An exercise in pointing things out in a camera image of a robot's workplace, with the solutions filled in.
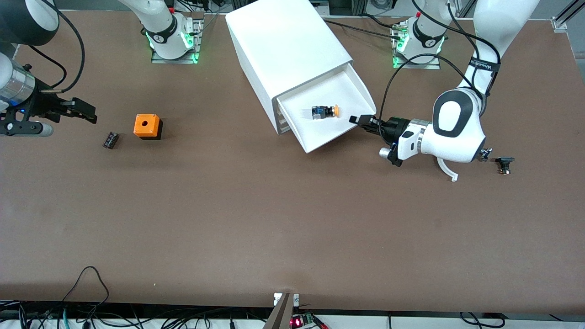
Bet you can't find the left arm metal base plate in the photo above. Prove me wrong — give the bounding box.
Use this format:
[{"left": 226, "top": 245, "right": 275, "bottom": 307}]
[{"left": 390, "top": 20, "right": 442, "bottom": 70}]

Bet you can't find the white drawer cabinet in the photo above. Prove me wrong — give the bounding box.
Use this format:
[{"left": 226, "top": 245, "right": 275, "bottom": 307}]
[{"left": 225, "top": 0, "right": 355, "bottom": 136}]

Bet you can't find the black cable bundle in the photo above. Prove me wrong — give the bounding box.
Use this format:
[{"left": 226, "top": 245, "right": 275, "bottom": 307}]
[{"left": 0, "top": 299, "right": 256, "bottom": 329}]

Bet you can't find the orange button enclosure box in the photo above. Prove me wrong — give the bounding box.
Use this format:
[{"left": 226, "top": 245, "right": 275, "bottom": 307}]
[{"left": 133, "top": 113, "right": 164, "bottom": 141}]

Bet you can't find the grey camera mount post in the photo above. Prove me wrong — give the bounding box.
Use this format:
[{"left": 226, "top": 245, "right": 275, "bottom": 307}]
[{"left": 262, "top": 292, "right": 296, "bottom": 329}]

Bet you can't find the thin black table cable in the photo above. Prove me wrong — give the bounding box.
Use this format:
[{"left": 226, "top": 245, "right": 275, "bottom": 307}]
[{"left": 323, "top": 18, "right": 399, "bottom": 37}]

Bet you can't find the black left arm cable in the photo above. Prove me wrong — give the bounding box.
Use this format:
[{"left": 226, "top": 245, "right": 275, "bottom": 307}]
[{"left": 378, "top": 0, "right": 504, "bottom": 122}]

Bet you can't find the white drawer with orange button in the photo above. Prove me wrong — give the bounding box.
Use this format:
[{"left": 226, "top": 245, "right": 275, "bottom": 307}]
[{"left": 273, "top": 63, "right": 378, "bottom": 154}]

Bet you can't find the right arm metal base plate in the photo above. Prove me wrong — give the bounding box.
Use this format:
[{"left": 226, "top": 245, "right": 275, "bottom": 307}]
[{"left": 150, "top": 11, "right": 204, "bottom": 65}]

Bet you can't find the small black plastic part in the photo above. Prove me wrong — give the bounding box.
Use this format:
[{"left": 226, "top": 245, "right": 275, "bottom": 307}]
[{"left": 495, "top": 156, "right": 516, "bottom": 176}]

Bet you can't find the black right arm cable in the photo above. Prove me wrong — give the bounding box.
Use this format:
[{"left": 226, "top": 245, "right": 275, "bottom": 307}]
[{"left": 27, "top": 0, "right": 87, "bottom": 95}]

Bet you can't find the black velcro arm strap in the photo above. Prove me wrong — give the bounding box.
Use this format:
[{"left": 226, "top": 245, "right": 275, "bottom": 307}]
[{"left": 467, "top": 57, "right": 501, "bottom": 76}]

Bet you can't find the circuit board with red light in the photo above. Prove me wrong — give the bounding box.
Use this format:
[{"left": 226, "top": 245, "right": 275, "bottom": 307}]
[{"left": 290, "top": 312, "right": 330, "bottom": 329}]

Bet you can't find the black looped cable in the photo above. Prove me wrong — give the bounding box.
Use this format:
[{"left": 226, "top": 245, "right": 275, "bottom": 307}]
[{"left": 61, "top": 265, "right": 111, "bottom": 306}]

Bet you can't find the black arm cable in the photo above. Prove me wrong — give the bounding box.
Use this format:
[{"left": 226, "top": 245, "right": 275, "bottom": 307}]
[
  {"left": 378, "top": 0, "right": 504, "bottom": 122},
  {"left": 27, "top": 0, "right": 87, "bottom": 95}
]

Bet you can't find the aluminium corner profile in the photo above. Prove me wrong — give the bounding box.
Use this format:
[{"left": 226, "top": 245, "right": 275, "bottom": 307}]
[{"left": 550, "top": 0, "right": 585, "bottom": 33}]

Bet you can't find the orange push button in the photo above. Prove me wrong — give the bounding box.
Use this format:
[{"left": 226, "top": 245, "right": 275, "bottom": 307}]
[{"left": 312, "top": 104, "right": 340, "bottom": 121}]

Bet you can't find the white curved plastic piece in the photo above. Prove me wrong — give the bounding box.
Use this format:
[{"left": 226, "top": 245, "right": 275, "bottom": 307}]
[{"left": 436, "top": 156, "right": 459, "bottom": 183}]

